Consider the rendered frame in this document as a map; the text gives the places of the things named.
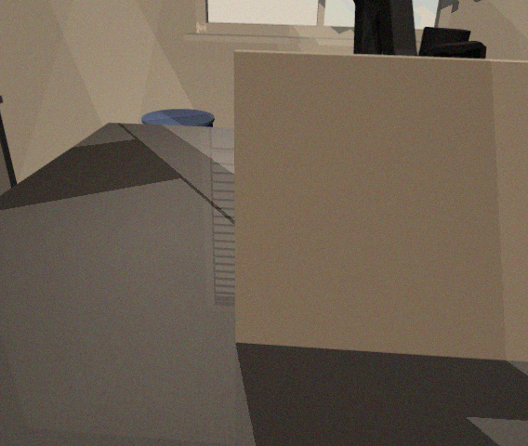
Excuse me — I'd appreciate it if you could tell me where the tan flat board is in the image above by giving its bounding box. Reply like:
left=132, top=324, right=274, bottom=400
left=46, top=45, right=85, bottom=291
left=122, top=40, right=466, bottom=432
left=234, top=49, right=528, bottom=361

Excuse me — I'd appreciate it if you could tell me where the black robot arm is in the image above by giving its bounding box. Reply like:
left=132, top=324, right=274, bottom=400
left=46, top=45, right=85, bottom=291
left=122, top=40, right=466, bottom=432
left=353, top=0, right=471, bottom=57

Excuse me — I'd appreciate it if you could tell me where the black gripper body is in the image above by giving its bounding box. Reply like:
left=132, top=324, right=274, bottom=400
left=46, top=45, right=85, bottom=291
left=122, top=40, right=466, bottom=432
left=423, top=41, right=486, bottom=59

